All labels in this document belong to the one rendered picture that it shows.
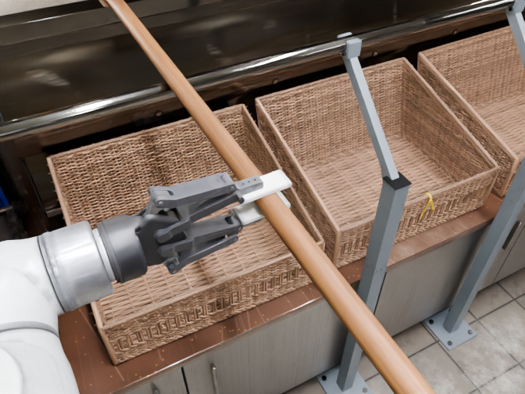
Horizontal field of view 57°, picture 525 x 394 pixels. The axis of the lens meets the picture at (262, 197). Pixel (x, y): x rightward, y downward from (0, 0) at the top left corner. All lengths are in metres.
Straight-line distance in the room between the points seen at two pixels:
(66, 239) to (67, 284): 0.05
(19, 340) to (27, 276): 0.07
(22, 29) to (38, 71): 0.11
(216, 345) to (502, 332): 1.22
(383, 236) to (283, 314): 0.32
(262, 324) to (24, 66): 0.82
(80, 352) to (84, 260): 0.74
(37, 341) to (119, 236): 0.13
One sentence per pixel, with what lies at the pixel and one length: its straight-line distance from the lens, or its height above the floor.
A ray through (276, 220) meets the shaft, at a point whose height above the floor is 1.21.
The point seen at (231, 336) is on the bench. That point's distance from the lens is 1.21.
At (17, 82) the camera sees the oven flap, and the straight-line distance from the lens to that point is 1.27.
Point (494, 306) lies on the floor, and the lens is 2.15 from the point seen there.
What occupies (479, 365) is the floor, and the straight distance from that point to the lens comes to 1.98.
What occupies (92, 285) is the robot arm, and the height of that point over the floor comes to 1.21.
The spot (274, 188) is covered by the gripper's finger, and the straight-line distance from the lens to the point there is 0.60.
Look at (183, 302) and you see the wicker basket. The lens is 1.11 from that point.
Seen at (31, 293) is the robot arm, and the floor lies 1.23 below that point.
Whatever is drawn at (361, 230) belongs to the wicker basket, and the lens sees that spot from 1.27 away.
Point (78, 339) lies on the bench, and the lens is 1.28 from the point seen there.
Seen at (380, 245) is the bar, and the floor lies 0.77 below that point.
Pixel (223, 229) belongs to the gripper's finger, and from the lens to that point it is 0.61.
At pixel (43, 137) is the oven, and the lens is 1.34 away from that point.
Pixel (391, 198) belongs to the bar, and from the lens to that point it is 1.05.
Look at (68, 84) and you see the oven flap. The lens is 1.27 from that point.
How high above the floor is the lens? 1.63
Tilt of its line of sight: 44 degrees down
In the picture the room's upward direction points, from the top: straight up
